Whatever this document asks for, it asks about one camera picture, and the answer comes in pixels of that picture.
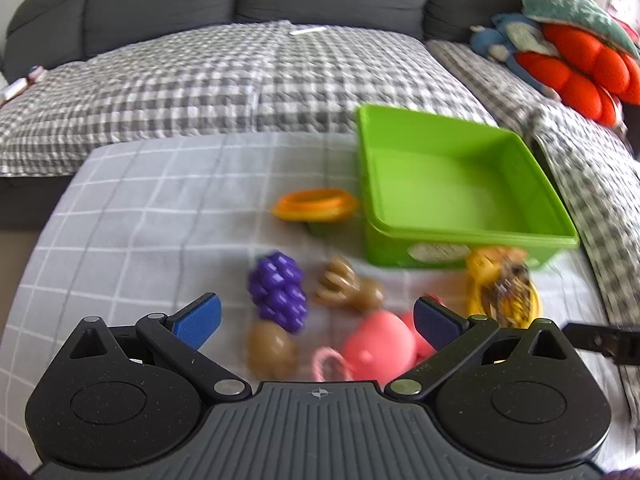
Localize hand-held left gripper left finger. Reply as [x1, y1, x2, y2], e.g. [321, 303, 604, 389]
[60, 292, 253, 403]

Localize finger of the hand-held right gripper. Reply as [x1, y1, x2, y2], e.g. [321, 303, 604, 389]
[562, 322, 640, 367]

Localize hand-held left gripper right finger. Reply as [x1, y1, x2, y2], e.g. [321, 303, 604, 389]
[384, 296, 581, 403]

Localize yellow toy bowl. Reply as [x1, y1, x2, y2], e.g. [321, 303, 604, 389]
[465, 247, 543, 331]

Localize pink toy pig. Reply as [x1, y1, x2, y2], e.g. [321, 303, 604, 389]
[342, 310, 441, 383]

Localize purple toy grapes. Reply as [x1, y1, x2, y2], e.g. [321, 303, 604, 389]
[248, 251, 308, 333]

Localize green plastic box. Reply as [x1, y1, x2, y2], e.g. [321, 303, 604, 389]
[356, 103, 581, 272]

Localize brown toy ball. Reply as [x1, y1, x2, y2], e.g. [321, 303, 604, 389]
[245, 321, 298, 378]

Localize brown orange toy figure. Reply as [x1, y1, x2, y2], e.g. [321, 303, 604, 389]
[482, 255, 532, 321]

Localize large-check grey blanket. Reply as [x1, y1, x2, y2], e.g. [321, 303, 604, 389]
[425, 39, 640, 343]

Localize small-check grey sofa cover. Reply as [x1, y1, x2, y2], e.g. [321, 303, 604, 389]
[0, 20, 498, 177]

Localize red flower cushion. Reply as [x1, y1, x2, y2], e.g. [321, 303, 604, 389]
[515, 24, 640, 127]

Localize blue plush monkey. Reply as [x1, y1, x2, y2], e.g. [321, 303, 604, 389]
[469, 12, 562, 102]

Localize small red white box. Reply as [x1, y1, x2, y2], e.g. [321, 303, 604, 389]
[0, 65, 48, 104]

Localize teal patterned cushion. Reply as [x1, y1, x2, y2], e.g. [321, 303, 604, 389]
[517, 0, 640, 58]

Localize pink white rope ring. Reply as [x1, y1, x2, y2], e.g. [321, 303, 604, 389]
[312, 349, 353, 383]

